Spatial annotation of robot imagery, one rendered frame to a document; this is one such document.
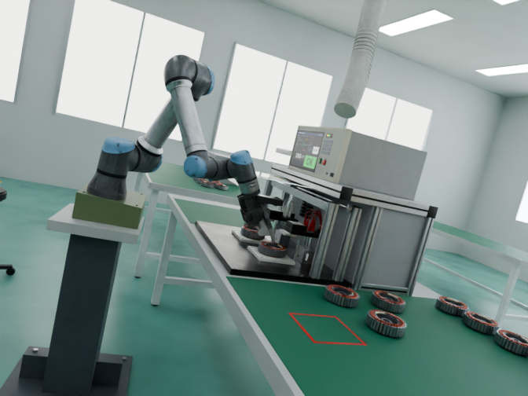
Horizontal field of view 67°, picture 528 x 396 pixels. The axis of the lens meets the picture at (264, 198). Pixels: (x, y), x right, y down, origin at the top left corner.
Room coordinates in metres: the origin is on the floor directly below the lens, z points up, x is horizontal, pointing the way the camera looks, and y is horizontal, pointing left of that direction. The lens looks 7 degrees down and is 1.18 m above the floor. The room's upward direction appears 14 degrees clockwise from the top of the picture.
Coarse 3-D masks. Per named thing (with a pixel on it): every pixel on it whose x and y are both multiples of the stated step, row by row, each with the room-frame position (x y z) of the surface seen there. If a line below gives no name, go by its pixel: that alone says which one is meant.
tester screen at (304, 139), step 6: (300, 132) 1.86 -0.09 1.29; (300, 138) 1.84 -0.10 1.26; (306, 138) 1.78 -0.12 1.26; (312, 138) 1.73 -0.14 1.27; (318, 138) 1.68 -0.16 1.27; (300, 144) 1.83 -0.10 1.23; (306, 144) 1.77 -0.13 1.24; (312, 144) 1.72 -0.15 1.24; (318, 144) 1.67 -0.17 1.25; (294, 150) 1.87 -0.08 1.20; (300, 150) 1.81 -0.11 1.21; (306, 150) 1.76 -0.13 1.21; (318, 150) 1.66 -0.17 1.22; (294, 156) 1.86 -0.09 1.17
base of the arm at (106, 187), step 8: (96, 176) 1.54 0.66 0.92; (104, 176) 1.53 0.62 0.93; (112, 176) 1.54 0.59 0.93; (120, 176) 1.56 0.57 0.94; (88, 184) 1.56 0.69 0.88; (96, 184) 1.54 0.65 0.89; (104, 184) 1.53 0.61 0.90; (112, 184) 1.54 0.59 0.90; (120, 184) 1.57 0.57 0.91; (96, 192) 1.52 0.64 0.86; (104, 192) 1.52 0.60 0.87; (112, 192) 1.54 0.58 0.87; (120, 192) 1.57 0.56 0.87
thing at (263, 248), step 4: (260, 244) 1.52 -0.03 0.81; (264, 244) 1.51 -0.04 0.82; (268, 244) 1.57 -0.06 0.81; (272, 244) 1.57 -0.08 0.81; (276, 244) 1.57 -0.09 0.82; (280, 244) 1.58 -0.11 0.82; (260, 248) 1.51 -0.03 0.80; (264, 248) 1.50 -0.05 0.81; (268, 248) 1.49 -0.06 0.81; (272, 248) 1.49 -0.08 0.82; (276, 248) 1.49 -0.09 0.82; (280, 248) 1.51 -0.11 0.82; (284, 248) 1.53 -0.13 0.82; (260, 252) 1.52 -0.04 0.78; (264, 252) 1.50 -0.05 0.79; (268, 252) 1.49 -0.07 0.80; (272, 252) 1.49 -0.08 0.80; (276, 252) 1.49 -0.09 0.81; (280, 252) 1.50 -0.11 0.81; (284, 252) 1.52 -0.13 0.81; (272, 256) 1.49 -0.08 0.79; (276, 256) 1.49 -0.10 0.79; (280, 256) 1.50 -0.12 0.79; (284, 256) 1.53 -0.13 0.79
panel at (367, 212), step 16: (320, 192) 1.81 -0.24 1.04; (320, 208) 1.78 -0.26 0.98; (368, 208) 1.46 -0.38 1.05; (320, 224) 1.74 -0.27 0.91; (336, 224) 1.63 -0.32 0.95; (368, 224) 1.45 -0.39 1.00; (336, 240) 1.60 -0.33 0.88; (336, 256) 1.57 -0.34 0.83; (352, 256) 1.48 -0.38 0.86; (352, 272) 1.45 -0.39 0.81
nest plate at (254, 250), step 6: (252, 246) 1.59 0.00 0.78; (252, 252) 1.52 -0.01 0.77; (258, 252) 1.52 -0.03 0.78; (258, 258) 1.45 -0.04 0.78; (264, 258) 1.45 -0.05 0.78; (270, 258) 1.47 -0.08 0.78; (276, 258) 1.49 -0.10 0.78; (282, 258) 1.51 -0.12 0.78; (288, 258) 1.53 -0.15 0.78; (288, 264) 1.49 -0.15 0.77; (294, 264) 1.50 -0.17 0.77
